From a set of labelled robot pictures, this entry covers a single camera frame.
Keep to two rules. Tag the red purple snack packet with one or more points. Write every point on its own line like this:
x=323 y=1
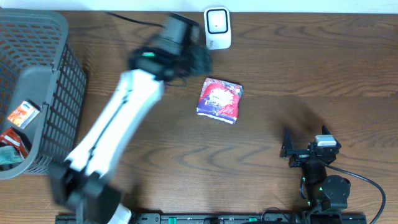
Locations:
x=220 y=100

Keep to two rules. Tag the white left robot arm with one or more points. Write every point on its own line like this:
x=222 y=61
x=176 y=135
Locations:
x=81 y=182

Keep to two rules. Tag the green wipes packet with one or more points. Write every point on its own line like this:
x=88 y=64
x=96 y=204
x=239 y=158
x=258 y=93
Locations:
x=9 y=155

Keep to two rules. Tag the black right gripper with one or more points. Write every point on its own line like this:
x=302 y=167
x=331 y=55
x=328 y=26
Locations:
x=288 y=150

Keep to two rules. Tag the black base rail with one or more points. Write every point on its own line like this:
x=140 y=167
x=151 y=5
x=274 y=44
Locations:
x=272 y=217

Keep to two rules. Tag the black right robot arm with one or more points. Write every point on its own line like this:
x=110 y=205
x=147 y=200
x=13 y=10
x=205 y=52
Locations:
x=327 y=195

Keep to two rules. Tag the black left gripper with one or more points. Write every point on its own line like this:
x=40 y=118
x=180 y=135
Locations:
x=199 y=61

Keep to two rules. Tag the white barcode scanner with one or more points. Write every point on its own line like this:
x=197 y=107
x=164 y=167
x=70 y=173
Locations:
x=217 y=28

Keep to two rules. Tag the brown orange candy bar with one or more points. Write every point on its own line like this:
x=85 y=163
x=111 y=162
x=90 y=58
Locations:
x=10 y=137

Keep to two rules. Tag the dark grey plastic basket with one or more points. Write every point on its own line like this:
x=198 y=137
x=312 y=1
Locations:
x=39 y=66

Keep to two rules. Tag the orange white small packet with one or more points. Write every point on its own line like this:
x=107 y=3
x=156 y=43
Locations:
x=23 y=114

